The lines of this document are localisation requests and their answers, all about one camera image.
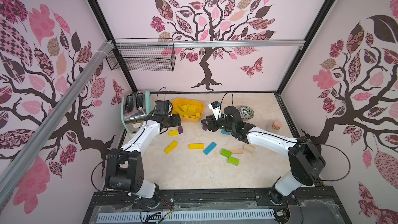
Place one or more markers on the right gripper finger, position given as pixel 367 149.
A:
pixel 210 123
pixel 215 107

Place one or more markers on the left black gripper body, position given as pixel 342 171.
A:
pixel 170 123

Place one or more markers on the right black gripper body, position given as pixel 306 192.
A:
pixel 212 123

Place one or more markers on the long yellow diagonal block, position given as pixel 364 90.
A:
pixel 171 147

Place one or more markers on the yellow horizontal mid block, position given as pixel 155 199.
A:
pixel 196 146

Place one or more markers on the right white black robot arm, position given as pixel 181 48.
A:
pixel 305 159

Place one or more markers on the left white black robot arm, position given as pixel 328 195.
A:
pixel 124 166

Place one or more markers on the purple cube left block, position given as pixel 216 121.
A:
pixel 180 129

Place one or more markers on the teal block far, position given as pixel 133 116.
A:
pixel 225 132

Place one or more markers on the patterned ceramic bowl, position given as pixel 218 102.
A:
pixel 246 112

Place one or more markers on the yellow plastic tray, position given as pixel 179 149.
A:
pixel 178 102

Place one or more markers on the teal long block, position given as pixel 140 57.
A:
pixel 209 148

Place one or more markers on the mint chrome toaster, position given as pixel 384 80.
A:
pixel 134 109

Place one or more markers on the wooden beige flat block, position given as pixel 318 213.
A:
pixel 237 151

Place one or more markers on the green block centre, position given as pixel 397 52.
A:
pixel 226 153

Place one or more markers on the green block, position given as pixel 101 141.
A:
pixel 226 153
pixel 233 161

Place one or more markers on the wooden beige right block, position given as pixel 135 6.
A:
pixel 249 148

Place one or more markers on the green block front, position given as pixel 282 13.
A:
pixel 233 161

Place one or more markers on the black wire basket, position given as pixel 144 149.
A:
pixel 143 54

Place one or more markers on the aluminium rail back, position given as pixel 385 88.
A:
pixel 214 44

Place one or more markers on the white slotted cable duct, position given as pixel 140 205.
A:
pixel 184 216

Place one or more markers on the black base frame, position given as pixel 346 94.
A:
pixel 307 205

